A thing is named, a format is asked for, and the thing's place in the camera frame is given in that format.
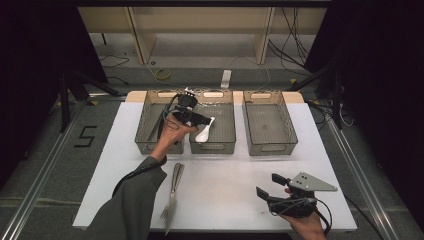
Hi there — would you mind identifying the black curtain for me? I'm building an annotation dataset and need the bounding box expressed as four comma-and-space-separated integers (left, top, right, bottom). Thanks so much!
304, 0, 424, 221
0, 0, 109, 188

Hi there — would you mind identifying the yellow cable coil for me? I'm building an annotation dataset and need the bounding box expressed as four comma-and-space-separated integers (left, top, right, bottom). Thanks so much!
155, 68, 172, 81

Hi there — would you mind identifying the metal floor rail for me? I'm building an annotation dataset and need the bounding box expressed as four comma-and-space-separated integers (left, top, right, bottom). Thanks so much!
324, 116, 401, 240
0, 99, 84, 240

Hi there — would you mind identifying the white power strip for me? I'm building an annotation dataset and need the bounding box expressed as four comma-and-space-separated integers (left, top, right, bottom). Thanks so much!
220, 69, 232, 90

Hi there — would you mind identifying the white ceramic spoon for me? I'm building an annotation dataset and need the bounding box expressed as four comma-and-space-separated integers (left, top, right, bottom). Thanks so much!
194, 116, 216, 144

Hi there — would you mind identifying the person's right hand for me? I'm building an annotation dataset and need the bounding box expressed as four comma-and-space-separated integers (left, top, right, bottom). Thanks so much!
279, 213, 328, 240

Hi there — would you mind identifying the person's left hand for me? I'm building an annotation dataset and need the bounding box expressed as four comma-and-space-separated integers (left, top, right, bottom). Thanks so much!
149, 114, 200, 163

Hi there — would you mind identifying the black metal stand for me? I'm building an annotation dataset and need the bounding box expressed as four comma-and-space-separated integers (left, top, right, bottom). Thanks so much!
58, 69, 121, 133
289, 59, 344, 129

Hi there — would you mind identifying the thin black floor cable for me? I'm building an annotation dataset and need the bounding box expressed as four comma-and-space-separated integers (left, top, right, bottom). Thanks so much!
99, 54, 130, 86

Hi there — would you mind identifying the left hand-held gripper cable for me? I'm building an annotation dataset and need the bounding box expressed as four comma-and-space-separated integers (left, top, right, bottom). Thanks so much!
111, 94, 183, 198

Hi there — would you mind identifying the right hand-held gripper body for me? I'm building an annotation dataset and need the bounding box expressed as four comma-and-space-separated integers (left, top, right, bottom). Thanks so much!
267, 171, 338, 219

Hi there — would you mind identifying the hand-held gripper cable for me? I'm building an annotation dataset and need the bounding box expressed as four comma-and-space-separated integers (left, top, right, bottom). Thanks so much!
111, 94, 183, 198
269, 196, 334, 236

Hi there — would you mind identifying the beige wooden shelf unit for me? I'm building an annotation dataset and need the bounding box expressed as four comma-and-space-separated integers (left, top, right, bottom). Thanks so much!
78, 6, 328, 66

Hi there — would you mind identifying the white floor cable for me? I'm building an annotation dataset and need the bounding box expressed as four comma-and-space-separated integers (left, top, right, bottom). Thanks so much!
229, 54, 271, 91

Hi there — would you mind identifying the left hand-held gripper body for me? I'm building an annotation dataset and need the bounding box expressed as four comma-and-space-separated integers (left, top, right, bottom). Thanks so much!
170, 87, 202, 127

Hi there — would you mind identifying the bundle of black cables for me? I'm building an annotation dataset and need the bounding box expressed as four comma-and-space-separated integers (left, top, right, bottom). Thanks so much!
268, 6, 321, 78

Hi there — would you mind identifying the black chopstick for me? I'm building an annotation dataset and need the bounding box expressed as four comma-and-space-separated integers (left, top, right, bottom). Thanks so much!
147, 106, 168, 143

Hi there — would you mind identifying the smoky clear plastic bin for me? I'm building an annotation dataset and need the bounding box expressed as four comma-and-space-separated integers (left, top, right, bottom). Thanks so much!
188, 89, 237, 155
242, 90, 299, 157
134, 89, 186, 155

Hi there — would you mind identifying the right hand-held gripper cable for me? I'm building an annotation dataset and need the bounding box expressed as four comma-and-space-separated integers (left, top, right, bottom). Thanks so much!
269, 196, 334, 236

